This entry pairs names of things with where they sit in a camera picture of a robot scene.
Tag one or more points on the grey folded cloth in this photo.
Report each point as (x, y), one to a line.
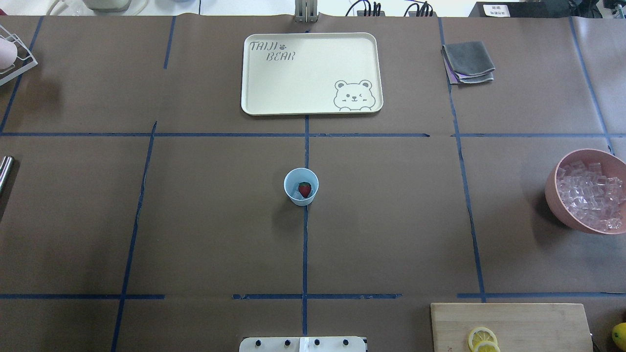
(467, 63)

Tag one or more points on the cream bear serving tray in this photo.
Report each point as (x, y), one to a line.
(311, 73)

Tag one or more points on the bamboo cutting board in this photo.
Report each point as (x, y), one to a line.
(523, 327)

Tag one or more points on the steel muddler black cap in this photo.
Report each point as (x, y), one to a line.
(5, 168)

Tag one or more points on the pink bowl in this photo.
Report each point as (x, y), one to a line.
(613, 166)

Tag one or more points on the white cup rack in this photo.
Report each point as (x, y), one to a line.
(25, 59)

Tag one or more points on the red strawberry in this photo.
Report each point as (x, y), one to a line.
(305, 189)

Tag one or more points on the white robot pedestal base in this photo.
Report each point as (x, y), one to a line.
(304, 344)

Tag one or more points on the aluminium frame post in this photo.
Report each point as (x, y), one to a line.
(306, 11)

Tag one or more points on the lemon slices row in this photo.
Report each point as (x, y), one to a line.
(482, 339)

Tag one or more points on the light blue plastic cup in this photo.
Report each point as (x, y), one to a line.
(301, 175)

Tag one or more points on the yellow lemon upper right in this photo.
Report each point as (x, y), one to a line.
(619, 336)

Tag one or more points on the clear ice cubes pile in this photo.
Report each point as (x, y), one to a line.
(591, 196)

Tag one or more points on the pink cup on rack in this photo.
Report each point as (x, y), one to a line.
(8, 53)

